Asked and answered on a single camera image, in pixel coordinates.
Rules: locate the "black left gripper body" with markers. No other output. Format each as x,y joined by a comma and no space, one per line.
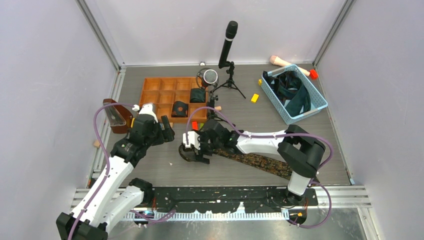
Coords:
163,135

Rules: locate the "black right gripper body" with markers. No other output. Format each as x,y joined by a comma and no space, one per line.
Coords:
207,146

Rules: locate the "black key pattern tie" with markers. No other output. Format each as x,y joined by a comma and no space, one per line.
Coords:
264,163

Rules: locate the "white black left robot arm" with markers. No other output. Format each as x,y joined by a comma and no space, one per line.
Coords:
98,213

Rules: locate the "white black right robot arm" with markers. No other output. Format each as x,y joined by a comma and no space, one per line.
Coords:
301,151

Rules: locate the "orange red block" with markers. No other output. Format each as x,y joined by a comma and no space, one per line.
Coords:
194,125

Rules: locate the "rolled black tie in tray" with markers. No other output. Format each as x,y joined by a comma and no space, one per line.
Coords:
180,109

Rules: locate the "orange wooden compartment tray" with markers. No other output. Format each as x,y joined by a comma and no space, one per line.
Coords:
163,92

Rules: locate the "rolled dark green tie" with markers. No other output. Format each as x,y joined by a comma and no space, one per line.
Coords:
197,95

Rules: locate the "brown wooden metronome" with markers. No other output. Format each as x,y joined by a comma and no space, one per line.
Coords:
120,118

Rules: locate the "yellow toy brick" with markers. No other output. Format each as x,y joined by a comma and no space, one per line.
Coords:
254,98

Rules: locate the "round silver mesh microphone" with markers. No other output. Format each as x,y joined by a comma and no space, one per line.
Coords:
206,77

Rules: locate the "dark green patterned tie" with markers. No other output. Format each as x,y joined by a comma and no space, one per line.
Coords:
300,103

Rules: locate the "navy brown striped tie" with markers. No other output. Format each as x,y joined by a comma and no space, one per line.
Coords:
285,86

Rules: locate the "beige wooden pestle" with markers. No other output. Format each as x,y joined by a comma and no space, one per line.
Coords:
275,60

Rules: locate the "black handheld microphone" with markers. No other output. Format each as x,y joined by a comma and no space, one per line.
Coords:
230,33

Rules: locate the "light blue plastic basket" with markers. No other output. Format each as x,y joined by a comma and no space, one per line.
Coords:
318,102

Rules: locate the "red block at corner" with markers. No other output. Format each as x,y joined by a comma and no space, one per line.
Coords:
313,74

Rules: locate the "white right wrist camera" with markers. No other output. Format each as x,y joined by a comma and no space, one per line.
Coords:
190,140

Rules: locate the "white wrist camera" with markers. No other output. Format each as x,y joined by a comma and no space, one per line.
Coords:
190,140
148,109

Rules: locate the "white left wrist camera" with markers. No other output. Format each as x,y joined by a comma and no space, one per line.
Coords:
148,109

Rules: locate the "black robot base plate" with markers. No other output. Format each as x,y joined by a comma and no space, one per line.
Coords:
228,199

